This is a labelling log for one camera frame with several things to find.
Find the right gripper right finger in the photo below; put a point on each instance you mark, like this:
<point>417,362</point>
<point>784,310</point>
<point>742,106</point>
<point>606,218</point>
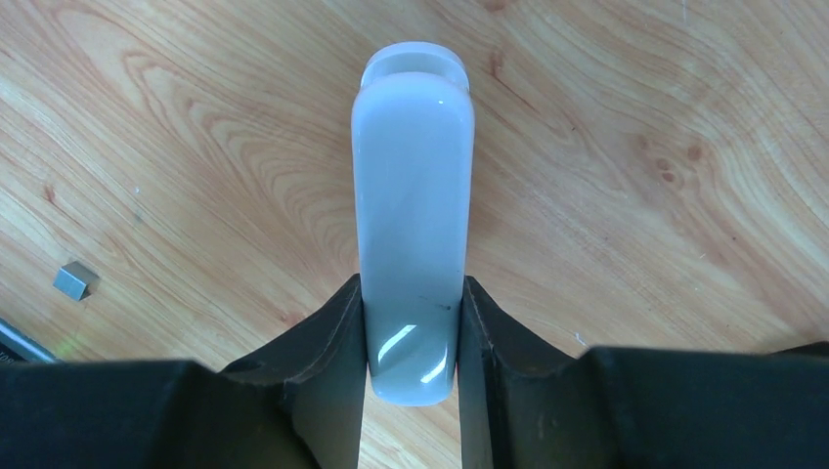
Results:
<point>525,404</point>

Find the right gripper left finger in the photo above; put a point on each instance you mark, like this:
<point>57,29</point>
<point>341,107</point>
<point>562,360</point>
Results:
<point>296,402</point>

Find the white stapler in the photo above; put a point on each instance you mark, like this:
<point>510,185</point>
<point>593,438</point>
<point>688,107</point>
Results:
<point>412,136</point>

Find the staple box with staples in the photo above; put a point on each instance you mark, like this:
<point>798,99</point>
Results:
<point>16,347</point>

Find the grey staple strip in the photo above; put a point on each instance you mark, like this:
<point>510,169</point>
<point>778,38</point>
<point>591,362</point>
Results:
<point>75,281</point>

